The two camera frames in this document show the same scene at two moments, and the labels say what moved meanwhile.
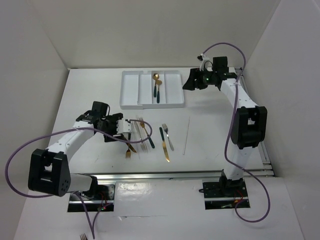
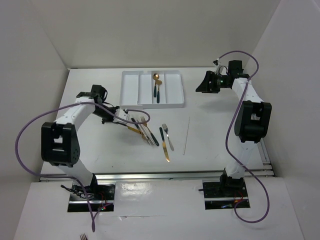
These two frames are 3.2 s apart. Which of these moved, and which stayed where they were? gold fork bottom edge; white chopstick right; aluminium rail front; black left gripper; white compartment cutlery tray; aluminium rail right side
Moved: black left gripper
Stayed: gold fork bottom edge; white compartment cutlery tray; aluminium rail front; aluminium rail right side; white chopstick right
